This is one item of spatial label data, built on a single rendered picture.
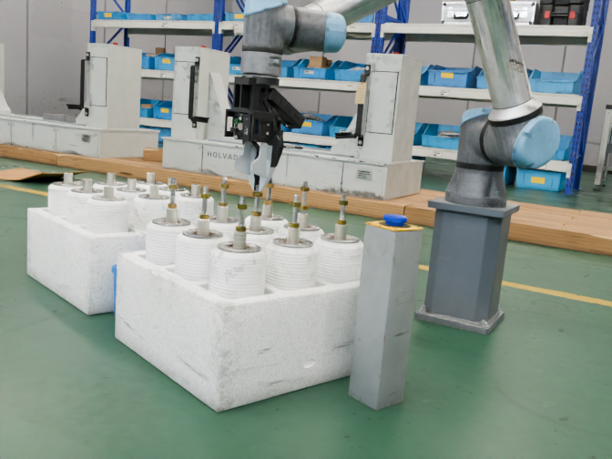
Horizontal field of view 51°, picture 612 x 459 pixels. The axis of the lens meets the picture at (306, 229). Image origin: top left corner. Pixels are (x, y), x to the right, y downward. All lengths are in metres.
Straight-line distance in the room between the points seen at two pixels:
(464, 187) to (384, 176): 1.67
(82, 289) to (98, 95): 2.99
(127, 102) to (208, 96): 0.73
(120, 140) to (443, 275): 3.19
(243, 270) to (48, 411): 0.37
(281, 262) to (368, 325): 0.19
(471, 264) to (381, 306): 0.55
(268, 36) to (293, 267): 0.41
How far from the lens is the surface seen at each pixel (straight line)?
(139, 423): 1.07
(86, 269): 1.52
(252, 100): 1.20
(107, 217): 1.54
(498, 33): 1.45
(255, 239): 1.23
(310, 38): 1.25
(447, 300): 1.64
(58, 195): 1.75
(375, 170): 3.27
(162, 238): 1.27
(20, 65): 8.53
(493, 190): 1.62
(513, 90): 1.48
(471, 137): 1.60
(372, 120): 3.34
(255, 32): 1.21
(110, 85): 4.42
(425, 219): 3.12
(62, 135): 4.61
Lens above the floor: 0.49
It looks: 10 degrees down
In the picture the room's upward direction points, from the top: 5 degrees clockwise
